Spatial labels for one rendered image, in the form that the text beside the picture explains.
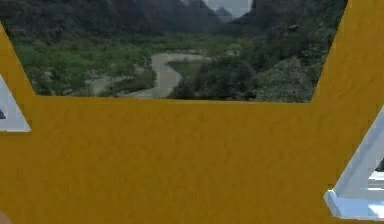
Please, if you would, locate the green valley landscape painting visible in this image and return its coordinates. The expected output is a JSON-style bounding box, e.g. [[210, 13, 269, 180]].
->
[[0, 0, 349, 104]]

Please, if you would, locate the white framed window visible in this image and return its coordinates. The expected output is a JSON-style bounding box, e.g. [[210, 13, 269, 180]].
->
[[323, 105, 384, 222]]

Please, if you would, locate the white framed picture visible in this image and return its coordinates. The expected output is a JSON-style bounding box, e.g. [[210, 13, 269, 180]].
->
[[0, 73, 32, 133]]

